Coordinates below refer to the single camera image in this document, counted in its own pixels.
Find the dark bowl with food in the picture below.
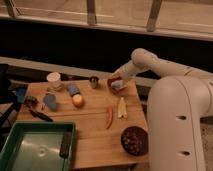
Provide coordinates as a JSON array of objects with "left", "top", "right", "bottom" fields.
[{"left": 121, "top": 126, "right": 148, "bottom": 156}]

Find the black handled utensil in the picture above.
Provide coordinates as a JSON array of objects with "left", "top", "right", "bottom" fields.
[{"left": 29, "top": 110, "right": 53, "bottom": 122}]

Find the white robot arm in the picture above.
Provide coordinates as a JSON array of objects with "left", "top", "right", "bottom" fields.
[{"left": 113, "top": 48, "right": 213, "bottom": 171}]

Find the white cup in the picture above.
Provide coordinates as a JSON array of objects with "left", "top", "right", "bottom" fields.
[{"left": 47, "top": 72, "right": 62, "bottom": 91}]

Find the small metal cup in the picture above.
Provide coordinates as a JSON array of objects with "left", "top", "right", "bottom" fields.
[{"left": 89, "top": 76, "right": 99, "bottom": 89}]

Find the blue towel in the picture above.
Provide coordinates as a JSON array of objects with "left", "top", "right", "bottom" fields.
[{"left": 111, "top": 80, "right": 126, "bottom": 91}]

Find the black tripod stand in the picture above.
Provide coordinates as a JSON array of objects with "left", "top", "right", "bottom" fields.
[{"left": 0, "top": 64, "right": 21, "bottom": 126}]

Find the small blue cloth item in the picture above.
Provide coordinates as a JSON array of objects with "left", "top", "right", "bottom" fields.
[{"left": 67, "top": 84, "right": 80, "bottom": 97}]

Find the blue plastic toy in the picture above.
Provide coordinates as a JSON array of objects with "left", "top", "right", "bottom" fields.
[{"left": 43, "top": 93, "right": 57, "bottom": 111}]

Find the red bowl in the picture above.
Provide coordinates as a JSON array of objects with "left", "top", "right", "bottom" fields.
[{"left": 107, "top": 77, "right": 127, "bottom": 94}]

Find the peeled banana toy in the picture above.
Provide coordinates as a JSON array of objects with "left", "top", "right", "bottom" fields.
[{"left": 118, "top": 97, "right": 128, "bottom": 118}]

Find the wooden table board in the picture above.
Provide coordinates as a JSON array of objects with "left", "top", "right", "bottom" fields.
[{"left": 26, "top": 79, "right": 148, "bottom": 169}]

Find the dark small toy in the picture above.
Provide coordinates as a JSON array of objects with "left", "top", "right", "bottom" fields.
[{"left": 24, "top": 96, "right": 38, "bottom": 107}]

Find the dark sponge in tray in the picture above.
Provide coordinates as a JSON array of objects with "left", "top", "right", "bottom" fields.
[{"left": 59, "top": 132, "right": 71, "bottom": 158}]

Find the green plastic tray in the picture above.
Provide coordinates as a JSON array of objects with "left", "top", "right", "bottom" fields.
[{"left": 0, "top": 122, "right": 76, "bottom": 171}]

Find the red chili pepper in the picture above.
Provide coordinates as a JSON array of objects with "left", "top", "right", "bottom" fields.
[{"left": 106, "top": 106, "right": 113, "bottom": 129}]

